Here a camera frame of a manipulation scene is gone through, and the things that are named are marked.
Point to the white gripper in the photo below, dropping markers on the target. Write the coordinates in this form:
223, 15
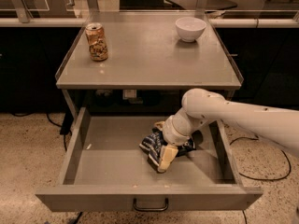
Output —
171, 135

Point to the blue chip bag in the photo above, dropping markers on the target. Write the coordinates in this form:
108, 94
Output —
153, 143

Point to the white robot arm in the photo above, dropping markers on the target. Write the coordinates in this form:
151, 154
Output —
200, 107

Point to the grey open drawer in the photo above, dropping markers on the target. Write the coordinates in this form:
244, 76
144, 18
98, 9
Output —
104, 169

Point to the grey cabinet counter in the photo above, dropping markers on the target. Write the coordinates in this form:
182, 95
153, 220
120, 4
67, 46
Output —
145, 53

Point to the gold drink can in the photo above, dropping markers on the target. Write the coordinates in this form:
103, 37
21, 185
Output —
96, 41

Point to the white bowl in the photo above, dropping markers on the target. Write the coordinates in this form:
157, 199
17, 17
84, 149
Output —
190, 28

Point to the black drawer handle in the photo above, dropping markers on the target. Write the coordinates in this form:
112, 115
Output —
150, 206

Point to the white horizontal rail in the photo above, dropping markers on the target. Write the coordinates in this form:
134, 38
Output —
217, 23

